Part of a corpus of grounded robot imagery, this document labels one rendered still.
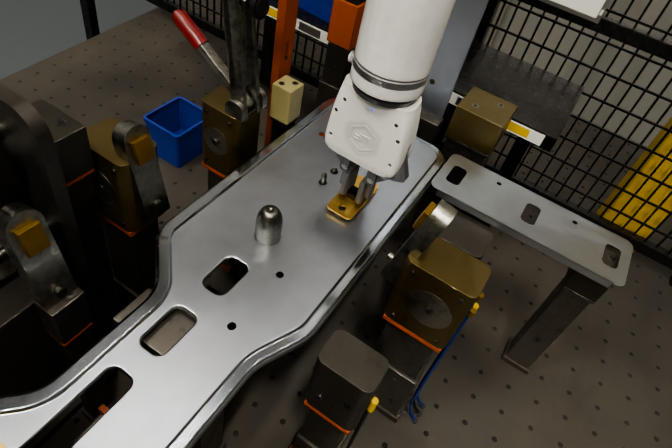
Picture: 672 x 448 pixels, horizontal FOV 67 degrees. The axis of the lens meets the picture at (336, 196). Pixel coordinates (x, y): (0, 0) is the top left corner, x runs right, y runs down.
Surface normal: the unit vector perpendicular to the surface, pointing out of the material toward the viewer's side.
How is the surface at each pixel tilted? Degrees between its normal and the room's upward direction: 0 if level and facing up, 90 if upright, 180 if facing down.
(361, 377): 0
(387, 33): 90
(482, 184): 0
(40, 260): 78
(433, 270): 0
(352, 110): 88
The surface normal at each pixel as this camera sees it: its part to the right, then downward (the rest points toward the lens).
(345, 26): -0.52, 0.54
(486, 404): 0.18, -0.70
